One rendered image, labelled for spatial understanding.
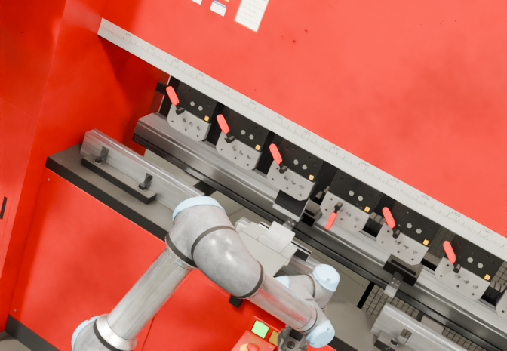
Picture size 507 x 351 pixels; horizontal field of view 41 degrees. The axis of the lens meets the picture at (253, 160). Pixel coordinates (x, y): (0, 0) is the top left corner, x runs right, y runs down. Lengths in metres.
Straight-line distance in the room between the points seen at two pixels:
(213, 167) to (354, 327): 0.81
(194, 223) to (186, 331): 1.01
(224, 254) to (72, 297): 1.35
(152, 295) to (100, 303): 1.05
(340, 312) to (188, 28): 1.06
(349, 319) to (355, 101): 0.74
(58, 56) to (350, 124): 0.96
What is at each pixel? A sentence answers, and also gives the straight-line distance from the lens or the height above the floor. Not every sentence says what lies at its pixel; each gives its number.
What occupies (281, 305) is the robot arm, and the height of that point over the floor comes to 1.24.
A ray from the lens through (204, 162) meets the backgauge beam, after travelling 2.64.
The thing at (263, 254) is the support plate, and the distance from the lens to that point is 2.20.
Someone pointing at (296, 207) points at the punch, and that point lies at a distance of 2.26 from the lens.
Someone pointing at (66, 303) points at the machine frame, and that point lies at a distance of 2.79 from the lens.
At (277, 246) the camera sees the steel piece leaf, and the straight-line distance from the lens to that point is 2.23.
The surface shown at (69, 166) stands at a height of 0.87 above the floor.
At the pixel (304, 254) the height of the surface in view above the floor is 0.99.
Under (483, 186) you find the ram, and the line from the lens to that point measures 2.04.
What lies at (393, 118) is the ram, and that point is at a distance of 2.03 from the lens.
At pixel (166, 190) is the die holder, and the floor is 0.93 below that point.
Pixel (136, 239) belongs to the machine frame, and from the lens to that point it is 2.44.
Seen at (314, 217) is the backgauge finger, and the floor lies 1.02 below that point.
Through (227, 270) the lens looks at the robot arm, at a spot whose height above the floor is 1.34.
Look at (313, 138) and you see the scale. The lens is 2.12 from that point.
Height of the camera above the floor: 2.20
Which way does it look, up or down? 26 degrees down
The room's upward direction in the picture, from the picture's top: 22 degrees clockwise
